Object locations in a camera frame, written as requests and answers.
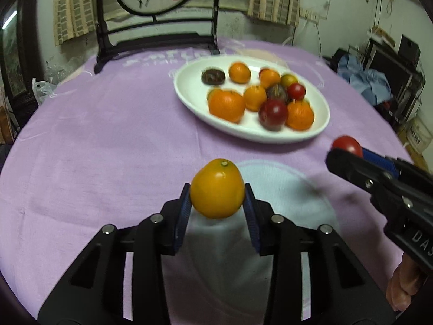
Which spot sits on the white oval plate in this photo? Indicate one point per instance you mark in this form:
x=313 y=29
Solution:
x=250 y=127

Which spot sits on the large dark water chestnut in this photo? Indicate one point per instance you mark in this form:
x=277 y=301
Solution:
x=213 y=76

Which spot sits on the large dark red tomato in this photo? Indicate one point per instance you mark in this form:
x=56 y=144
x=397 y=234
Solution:
x=273 y=115

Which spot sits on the dark wooden glass cabinet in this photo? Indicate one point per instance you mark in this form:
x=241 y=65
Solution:
x=15 y=57

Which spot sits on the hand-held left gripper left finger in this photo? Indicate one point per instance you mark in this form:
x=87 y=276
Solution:
x=182 y=216

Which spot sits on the black monitor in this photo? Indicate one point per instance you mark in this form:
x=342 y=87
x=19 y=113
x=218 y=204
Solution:
x=389 y=66

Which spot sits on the yellow-green kumquat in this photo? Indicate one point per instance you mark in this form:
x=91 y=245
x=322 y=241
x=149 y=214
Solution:
x=288 y=79

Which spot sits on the patterned beige curtain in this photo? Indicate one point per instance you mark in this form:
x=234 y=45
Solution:
x=72 y=6
x=274 y=0

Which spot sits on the person's right hand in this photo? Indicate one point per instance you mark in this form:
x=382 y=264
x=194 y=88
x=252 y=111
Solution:
x=402 y=287

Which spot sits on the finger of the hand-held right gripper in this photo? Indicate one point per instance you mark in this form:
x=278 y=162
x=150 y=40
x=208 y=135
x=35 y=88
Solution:
x=355 y=169
x=375 y=158

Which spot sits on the white plastic bag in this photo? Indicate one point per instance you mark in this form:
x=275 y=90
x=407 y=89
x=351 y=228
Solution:
x=44 y=89

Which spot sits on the cardboard box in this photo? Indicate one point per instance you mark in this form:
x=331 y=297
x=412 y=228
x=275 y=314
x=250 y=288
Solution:
x=419 y=137

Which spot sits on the small orange mandarin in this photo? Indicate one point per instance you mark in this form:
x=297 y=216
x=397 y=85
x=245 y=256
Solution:
x=255 y=97

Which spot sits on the yellow-orange citrus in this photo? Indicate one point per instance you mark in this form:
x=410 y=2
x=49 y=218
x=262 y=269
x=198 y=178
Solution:
x=217 y=189

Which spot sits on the purple tablecloth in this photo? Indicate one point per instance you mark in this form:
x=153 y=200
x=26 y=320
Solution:
x=101 y=142

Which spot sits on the orange kumquat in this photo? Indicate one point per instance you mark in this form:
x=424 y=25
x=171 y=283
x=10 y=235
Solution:
x=269 y=78
x=239 y=72

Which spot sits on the blue cloth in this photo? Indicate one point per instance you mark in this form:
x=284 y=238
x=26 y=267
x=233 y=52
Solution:
x=367 y=81

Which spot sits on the large red cherry tomato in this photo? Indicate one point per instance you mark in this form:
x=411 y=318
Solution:
x=346 y=145

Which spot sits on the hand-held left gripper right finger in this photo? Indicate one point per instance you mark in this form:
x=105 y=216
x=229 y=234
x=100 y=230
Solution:
x=252 y=220

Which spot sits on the black speaker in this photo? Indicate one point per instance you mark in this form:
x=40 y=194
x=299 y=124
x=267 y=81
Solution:
x=409 y=49

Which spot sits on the large orange mandarin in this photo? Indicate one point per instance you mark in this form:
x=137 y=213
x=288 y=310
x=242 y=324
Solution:
x=226 y=105

